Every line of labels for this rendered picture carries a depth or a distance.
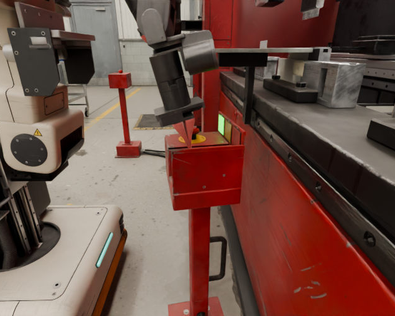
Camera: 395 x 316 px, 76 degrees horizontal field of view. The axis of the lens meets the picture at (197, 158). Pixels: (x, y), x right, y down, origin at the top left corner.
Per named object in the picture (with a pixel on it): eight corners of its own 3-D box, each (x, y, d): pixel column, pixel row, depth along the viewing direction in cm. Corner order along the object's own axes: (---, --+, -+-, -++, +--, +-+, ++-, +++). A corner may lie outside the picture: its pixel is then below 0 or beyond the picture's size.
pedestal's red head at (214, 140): (166, 173, 75) (162, 113, 68) (218, 168, 78) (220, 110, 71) (173, 212, 57) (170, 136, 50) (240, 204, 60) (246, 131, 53)
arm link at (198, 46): (151, 24, 52) (138, 11, 44) (205, 8, 50) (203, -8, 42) (166, 83, 55) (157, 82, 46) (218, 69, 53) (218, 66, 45)
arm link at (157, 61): (150, 50, 51) (143, 52, 46) (183, 41, 50) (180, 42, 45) (160, 84, 54) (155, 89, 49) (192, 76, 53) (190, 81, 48)
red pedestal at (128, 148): (119, 150, 272) (108, 69, 239) (142, 150, 273) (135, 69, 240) (114, 158, 253) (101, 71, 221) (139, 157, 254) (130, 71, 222)
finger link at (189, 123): (202, 150, 54) (192, 108, 50) (170, 160, 53) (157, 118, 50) (196, 140, 60) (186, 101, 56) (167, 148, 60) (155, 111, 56)
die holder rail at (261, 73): (240, 71, 154) (241, 54, 150) (250, 71, 154) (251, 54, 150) (263, 81, 108) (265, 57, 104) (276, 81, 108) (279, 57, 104)
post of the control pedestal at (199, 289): (189, 315, 91) (187, 183, 69) (204, 313, 92) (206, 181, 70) (192, 330, 86) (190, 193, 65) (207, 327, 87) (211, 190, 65)
